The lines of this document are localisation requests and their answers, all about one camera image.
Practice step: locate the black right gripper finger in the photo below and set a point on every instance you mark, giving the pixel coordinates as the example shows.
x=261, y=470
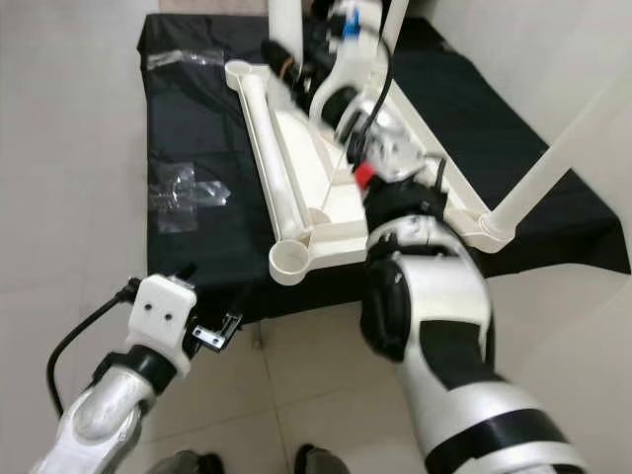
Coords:
x=280, y=57

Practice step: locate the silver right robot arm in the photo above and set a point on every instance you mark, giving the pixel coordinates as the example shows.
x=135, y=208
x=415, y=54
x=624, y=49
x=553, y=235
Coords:
x=444, y=326

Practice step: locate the black table cloth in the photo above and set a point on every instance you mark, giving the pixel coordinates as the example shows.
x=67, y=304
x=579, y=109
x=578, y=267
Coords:
x=207, y=267

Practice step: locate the beige cloth covered bench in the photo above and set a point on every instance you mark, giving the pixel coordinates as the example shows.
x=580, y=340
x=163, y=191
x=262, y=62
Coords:
x=217, y=6

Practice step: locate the clear plastic wrapper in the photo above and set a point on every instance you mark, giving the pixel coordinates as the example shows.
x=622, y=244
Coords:
x=183, y=57

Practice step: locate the dark robot left foot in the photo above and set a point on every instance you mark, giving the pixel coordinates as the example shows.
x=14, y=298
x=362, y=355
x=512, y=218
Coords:
x=196, y=462

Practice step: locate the dark robot foot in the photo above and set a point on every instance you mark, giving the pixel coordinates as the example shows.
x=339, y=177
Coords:
x=196, y=462
x=323, y=461

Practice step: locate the white plastic table top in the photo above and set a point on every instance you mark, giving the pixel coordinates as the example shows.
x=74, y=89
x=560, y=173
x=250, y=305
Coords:
x=331, y=217

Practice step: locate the dark robot right foot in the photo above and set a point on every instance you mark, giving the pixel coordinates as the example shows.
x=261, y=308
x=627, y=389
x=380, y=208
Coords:
x=323, y=461

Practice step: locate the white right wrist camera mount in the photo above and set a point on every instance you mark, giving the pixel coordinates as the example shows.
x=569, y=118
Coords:
x=355, y=54

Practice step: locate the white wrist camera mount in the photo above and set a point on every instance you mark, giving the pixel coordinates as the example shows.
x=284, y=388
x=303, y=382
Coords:
x=163, y=321
x=355, y=54

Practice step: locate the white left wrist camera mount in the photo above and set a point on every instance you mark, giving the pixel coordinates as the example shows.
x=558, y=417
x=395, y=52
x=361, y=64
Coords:
x=163, y=321

